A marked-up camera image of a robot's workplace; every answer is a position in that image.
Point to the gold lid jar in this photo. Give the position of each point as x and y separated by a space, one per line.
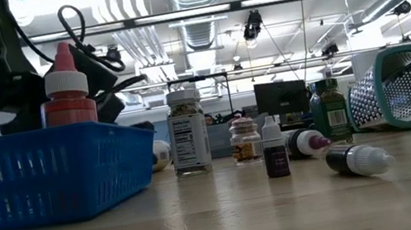
162 155

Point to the red squeeze bottle white cap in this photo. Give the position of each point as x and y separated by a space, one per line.
68 108

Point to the bagel seasoning jar white lid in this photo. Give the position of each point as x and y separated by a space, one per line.
189 142

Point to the blue plastic basket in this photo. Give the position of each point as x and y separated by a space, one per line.
26 141

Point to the black ceiling spotlight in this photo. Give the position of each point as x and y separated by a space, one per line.
114 55
329 49
402 7

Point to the person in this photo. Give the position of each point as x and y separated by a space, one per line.
209 119

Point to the translucent grey plastic bin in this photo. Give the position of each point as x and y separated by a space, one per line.
219 144

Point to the small glass sprinkles jar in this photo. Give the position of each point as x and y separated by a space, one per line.
247 150

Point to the purple label dropper bottle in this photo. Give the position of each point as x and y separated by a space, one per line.
277 161

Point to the dark background monitor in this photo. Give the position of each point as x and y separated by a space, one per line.
282 98

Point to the teal steel box grater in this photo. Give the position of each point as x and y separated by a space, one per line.
371 104

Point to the green spice jar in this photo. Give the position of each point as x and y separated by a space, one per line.
330 111

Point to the dark bottle pink tip lying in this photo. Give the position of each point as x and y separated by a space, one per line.
310 142

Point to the dark small dropper bottle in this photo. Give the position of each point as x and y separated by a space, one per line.
363 159

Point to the black overhead camera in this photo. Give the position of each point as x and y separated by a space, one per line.
253 25

